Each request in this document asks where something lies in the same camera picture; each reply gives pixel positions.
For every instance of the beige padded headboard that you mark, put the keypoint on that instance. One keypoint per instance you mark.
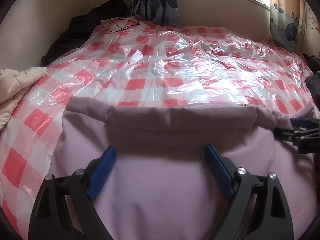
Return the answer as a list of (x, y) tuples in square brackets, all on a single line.
[(246, 17)]

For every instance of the black clothes pile by wall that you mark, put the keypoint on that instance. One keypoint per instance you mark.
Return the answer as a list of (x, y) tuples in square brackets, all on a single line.
[(81, 28)]

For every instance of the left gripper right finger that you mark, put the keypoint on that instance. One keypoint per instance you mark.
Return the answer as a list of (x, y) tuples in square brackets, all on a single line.
[(271, 218)]

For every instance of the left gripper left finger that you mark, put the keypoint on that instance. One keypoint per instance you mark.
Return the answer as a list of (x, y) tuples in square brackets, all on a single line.
[(63, 207)]

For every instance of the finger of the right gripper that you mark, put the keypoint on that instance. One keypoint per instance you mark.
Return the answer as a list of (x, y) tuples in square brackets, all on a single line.
[(285, 134), (307, 123)]

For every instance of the red checkered plastic bed cover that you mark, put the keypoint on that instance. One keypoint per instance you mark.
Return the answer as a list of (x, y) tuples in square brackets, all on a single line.
[(141, 65)]

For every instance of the black jacket on right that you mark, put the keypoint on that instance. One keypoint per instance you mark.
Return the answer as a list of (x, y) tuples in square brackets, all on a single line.
[(313, 81)]

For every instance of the pink blue right curtain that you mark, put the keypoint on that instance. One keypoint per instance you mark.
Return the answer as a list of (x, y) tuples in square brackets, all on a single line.
[(286, 21)]

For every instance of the blue patterned left curtain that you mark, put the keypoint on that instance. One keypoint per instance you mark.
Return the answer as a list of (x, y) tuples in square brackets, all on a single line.
[(159, 12)]

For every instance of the lilac and purple garment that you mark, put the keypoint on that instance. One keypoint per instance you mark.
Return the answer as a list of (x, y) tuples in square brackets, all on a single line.
[(161, 186)]

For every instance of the beige quilted jacket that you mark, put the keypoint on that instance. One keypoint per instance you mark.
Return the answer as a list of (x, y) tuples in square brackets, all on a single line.
[(14, 85)]

